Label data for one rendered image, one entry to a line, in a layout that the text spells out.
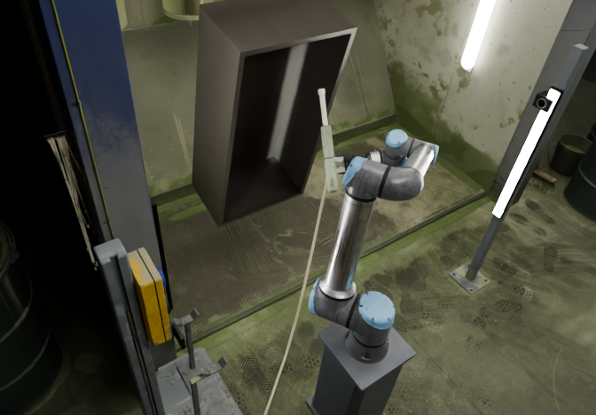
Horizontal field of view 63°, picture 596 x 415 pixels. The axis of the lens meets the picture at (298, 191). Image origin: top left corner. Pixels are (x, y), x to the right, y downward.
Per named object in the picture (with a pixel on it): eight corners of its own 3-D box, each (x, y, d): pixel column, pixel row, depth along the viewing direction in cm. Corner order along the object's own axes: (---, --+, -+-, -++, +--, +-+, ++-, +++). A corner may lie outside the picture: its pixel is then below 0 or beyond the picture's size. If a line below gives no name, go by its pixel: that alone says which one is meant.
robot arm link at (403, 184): (423, 183, 156) (442, 141, 216) (386, 170, 159) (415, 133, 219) (412, 214, 160) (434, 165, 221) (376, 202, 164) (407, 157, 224)
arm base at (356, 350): (397, 349, 206) (402, 336, 200) (364, 371, 197) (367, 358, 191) (368, 317, 218) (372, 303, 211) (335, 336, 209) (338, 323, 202)
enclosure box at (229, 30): (191, 184, 293) (199, 3, 202) (274, 156, 322) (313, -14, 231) (218, 227, 277) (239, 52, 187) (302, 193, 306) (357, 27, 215)
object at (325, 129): (336, 193, 243) (338, 190, 220) (326, 194, 243) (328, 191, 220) (325, 98, 246) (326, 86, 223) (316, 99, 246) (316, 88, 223)
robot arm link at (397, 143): (414, 132, 215) (411, 148, 225) (389, 124, 218) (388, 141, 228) (408, 148, 211) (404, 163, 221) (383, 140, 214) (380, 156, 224)
